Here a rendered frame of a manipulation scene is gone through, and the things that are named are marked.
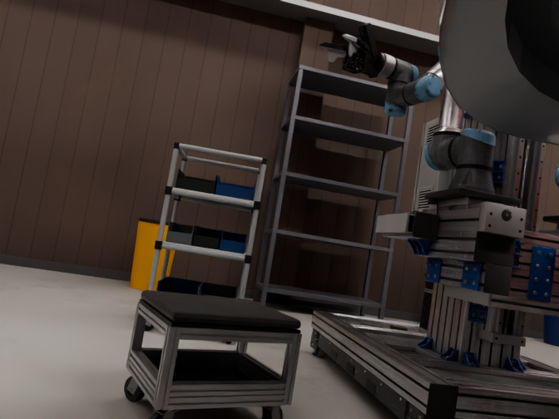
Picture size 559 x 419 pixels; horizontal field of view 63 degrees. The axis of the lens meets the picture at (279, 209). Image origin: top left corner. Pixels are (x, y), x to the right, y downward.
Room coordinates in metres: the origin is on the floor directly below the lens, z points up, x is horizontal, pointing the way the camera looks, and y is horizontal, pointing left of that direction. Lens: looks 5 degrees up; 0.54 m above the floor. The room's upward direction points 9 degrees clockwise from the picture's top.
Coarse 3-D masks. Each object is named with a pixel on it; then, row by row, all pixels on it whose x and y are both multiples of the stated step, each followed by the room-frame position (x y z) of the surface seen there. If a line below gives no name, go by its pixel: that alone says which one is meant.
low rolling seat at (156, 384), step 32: (160, 320) 1.25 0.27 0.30; (192, 320) 1.20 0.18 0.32; (224, 320) 1.25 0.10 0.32; (256, 320) 1.30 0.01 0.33; (288, 320) 1.35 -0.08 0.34; (128, 352) 1.47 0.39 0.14; (160, 352) 1.50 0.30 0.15; (192, 352) 1.55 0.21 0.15; (224, 352) 1.61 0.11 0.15; (288, 352) 1.37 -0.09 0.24; (128, 384) 1.47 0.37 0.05; (160, 384) 1.17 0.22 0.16; (192, 384) 1.22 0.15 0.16; (224, 384) 1.26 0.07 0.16; (256, 384) 1.31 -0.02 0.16; (288, 384) 1.36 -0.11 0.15; (160, 416) 1.21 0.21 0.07
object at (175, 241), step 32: (192, 160) 2.78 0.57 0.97; (256, 160) 2.44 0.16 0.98; (192, 192) 2.42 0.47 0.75; (224, 192) 2.48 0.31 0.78; (256, 192) 2.45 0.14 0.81; (160, 224) 2.41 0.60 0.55; (224, 256) 2.43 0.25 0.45; (160, 288) 2.55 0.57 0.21; (192, 288) 2.76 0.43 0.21; (224, 288) 2.78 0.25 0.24
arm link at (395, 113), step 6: (390, 84) 1.55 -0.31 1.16; (396, 84) 1.54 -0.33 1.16; (402, 84) 1.53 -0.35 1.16; (390, 90) 1.55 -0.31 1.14; (396, 90) 1.52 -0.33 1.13; (402, 90) 1.49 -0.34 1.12; (390, 96) 1.54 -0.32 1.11; (396, 96) 1.52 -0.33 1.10; (402, 96) 1.49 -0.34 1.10; (384, 102) 1.57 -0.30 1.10; (390, 102) 1.54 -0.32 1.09; (396, 102) 1.53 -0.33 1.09; (402, 102) 1.51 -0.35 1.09; (384, 108) 1.57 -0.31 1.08; (390, 108) 1.54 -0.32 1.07; (396, 108) 1.53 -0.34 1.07; (402, 108) 1.53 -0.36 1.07; (390, 114) 1.57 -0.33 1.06; (396, 114) 1.56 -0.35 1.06; (402, 114) 1.55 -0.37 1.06
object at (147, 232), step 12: (144, 228) 3.90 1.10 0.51; (156, 228) 3.88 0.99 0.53; (144, 240) 3.89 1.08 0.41; (144, 252) 3.89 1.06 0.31; (132, 264) 4.00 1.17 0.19; (144, 264) 3.89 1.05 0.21; (168, 264) 3.99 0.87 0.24; (132, 276) 3.95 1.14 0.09; (144, 276) 3.90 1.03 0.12; (156, 276) 3.92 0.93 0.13; (168, 276) 4.04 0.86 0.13; (144, 288) 3.90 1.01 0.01; (156, 288) 3.94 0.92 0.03
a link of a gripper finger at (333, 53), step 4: (320, 44) 1.51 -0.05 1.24; (324, 44) 1.51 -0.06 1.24; (328, 44) 1.51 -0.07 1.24; (332, 44) 1.51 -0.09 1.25; (328, 48) 1.52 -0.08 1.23; (332, 48) 1.51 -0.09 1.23; (336, 48) 1.51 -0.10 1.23; (340, 48) 1.50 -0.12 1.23; (344, 48) 1.51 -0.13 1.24; (328, 52) 1.52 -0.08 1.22; (332, 52) 1.52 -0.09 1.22; (336, 52) 1.52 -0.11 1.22; (340, 52) 1.51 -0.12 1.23; (344, 52) 1.51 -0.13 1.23; (328, 56) 1.52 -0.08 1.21; (332, 56) 1.52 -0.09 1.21; (336, 56) 1.52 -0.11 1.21; (340, 56) 1.52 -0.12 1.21; (344, 56) 1.51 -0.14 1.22; (332, 60) 1.52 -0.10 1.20
